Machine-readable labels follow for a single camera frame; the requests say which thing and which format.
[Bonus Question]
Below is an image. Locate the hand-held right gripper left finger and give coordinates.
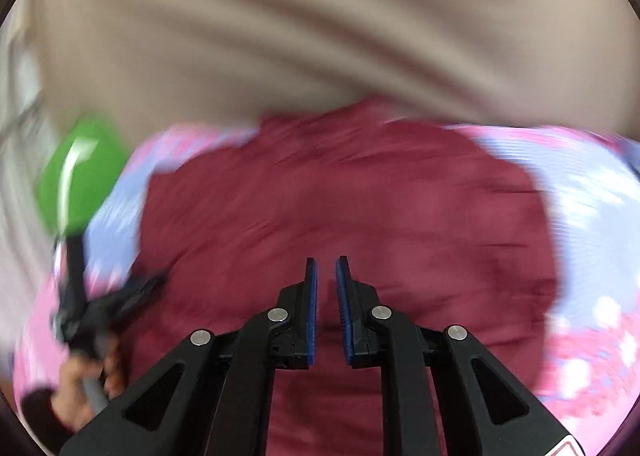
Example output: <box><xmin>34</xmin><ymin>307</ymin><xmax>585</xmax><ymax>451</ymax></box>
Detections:
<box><xmin>59</xmin><ymin>257</ymin><xmax>319</xmax><ymax>456</ymax></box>

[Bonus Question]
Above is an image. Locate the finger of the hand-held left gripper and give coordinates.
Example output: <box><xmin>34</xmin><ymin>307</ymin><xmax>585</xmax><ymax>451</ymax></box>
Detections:
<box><xmin>114</xmin><ymin>275</ymin><xmax>168</xmax><ymax>323</ymax></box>

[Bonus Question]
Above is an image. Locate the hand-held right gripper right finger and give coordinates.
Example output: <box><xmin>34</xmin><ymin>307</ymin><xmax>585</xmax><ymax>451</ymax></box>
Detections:
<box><xmin>336</xmin><ymin>256</ymin><xmax>587</xmax><ymax>456</ymax></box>

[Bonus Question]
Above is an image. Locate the maroon quilted down jacket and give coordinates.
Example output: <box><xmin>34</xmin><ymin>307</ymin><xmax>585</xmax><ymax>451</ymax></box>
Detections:
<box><xmin>137</xmin><ymin>96</ymin><xmax>559</xmax><ymax>456</ymax></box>

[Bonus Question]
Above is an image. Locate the person's left forearm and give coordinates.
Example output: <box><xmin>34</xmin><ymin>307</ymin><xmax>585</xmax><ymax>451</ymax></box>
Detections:
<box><xmin>20</xmin><ymin>388</ymin><xmax>73</xmax><ymax>448</ymax></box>

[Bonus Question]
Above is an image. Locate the person's left hand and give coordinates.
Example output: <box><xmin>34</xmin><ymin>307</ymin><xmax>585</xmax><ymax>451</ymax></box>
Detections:
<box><xmin>52</xmin><ymin>336</ymin><xmax>126</xmax><ymax>433</ymax></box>

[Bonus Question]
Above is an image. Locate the green plush pillow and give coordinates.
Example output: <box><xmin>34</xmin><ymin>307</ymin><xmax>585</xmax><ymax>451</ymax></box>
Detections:
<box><xmin>36</xmin><ymin>113</ymin><xmax>132</xmax><ymax>239</ymax></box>

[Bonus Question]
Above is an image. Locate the pink blue floral bedsheet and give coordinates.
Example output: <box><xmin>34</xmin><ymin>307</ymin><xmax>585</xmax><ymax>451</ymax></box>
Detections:
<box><xmin>12</xmin><ymin>123</ymin><xmax>640</xmax><ymax>442</ymax></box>

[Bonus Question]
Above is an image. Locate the beige curtain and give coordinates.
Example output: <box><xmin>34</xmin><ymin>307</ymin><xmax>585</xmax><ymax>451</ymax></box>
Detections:
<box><xmin>0</xmin><ymin>0</ymin><xmax>640</xmax><ymax>352</ymax></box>

